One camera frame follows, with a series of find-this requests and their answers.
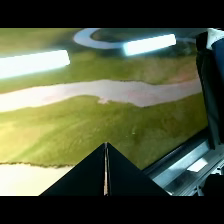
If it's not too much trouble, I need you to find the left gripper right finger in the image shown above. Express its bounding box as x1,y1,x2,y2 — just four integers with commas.
106,142,170,197

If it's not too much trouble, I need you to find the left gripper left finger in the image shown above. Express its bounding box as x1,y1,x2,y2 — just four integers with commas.
40,142,107,197

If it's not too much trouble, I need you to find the silver frame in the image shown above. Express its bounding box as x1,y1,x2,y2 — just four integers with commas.
143,138,224,197

